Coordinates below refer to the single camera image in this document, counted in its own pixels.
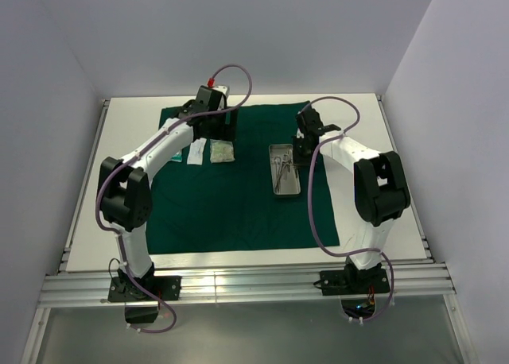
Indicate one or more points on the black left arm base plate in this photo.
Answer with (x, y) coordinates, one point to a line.
(124, 291)

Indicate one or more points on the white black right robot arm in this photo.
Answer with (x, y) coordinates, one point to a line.
(380, 194)

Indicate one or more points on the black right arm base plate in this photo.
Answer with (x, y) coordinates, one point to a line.
(352, 282)

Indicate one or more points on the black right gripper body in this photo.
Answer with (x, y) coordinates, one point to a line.
(299, 152)

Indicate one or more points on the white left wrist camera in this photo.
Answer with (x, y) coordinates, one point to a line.
(224, 90)

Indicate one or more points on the white gauze packet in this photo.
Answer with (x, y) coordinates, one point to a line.
(177, 157)

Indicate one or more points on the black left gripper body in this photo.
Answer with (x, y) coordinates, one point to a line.
(222, 125)

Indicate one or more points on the white sachet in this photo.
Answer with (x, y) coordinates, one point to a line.
(196, 152)

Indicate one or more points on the aluminium table edge rail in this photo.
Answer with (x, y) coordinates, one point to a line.
(62, 267)

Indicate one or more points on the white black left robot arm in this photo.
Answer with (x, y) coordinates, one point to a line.
(124, 200)

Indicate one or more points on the metal surgical kit tray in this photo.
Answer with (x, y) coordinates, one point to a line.
(291, 186)

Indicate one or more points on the green white gauze bag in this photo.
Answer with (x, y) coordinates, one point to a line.
(221, 152)

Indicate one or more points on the steel surgical scissors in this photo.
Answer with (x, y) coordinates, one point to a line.
(280, 163)

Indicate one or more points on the aluminium front frame rail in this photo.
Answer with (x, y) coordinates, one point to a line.
(239, 285)

